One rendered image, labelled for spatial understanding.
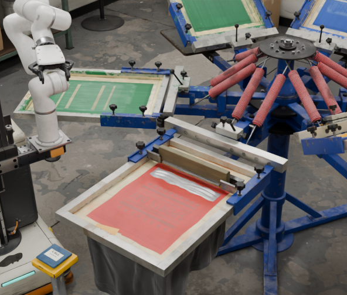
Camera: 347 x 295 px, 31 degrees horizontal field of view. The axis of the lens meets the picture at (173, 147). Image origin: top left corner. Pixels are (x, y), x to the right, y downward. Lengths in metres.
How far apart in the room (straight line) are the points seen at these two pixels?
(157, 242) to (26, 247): 1.26
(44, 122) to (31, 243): 1.05
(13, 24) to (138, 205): 0.94
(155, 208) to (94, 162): 2.09
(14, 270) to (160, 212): 1.11
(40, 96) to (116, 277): 0.86
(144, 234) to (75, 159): 2.31
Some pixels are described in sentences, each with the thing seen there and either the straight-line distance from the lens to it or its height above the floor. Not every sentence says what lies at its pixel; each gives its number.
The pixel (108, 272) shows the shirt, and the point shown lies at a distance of 2.83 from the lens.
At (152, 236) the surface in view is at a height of 0.96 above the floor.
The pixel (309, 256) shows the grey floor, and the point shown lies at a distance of 3.95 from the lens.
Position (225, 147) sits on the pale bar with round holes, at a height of 1.02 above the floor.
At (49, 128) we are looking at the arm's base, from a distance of 2.80.
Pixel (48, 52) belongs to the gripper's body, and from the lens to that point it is 2.37.
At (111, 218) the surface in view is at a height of 0.96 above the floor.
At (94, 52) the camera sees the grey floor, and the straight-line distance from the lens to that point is 6.56.
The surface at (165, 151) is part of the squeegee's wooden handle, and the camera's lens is 2.89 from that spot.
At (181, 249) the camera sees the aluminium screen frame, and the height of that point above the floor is 0.99.
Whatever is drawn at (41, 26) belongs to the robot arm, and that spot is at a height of 1.76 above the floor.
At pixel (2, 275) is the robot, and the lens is 3.48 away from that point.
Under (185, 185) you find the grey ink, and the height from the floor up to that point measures 0.96.
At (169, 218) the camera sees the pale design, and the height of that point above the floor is 0.96.
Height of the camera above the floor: 2.61
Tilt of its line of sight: 32 degrees down
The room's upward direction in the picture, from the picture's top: 1 degrees counter-clockwise
